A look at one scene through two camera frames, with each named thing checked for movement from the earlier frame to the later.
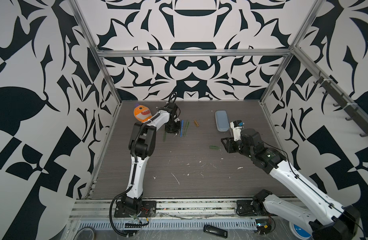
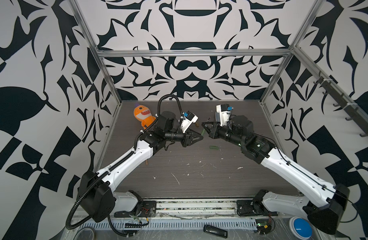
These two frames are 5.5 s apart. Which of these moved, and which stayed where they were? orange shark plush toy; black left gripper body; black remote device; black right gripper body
Moved: black right gripper body; black left gripper body
Stayed: black remote device; orange shark plush toy
